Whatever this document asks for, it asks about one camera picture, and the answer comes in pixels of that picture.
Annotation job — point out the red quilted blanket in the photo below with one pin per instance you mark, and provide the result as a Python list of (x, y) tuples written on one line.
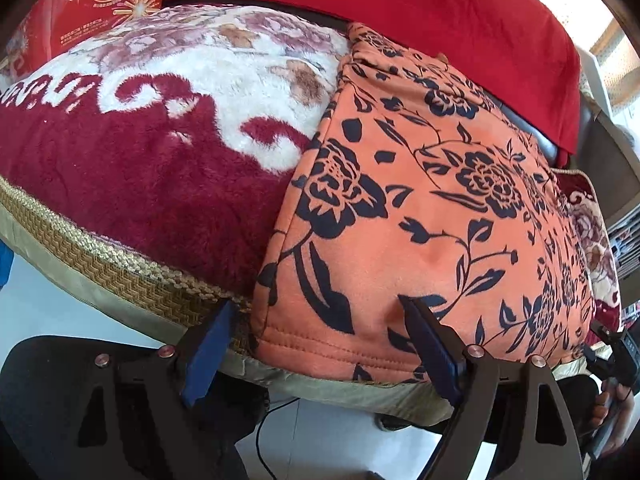
[(515, 49)]

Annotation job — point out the dotted cream curtain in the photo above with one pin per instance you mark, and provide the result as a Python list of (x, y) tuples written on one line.
[(619, 66)]

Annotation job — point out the red snack gift box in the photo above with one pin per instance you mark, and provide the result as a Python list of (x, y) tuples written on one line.
[(52, 27)]

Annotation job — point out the person right hand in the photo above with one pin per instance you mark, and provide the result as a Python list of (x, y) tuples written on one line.
[(615, 408)]

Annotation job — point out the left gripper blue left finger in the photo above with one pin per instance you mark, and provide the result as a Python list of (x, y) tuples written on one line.
[(202, 350)]

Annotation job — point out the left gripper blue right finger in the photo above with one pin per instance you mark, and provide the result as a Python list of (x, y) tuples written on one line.
[(440, 349)]

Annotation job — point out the orange floral blouse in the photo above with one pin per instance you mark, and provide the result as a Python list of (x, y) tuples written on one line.
[(416, 184)]

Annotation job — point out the floral plush bed blanket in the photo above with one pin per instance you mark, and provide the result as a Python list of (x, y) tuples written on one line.
[(144, 171)]

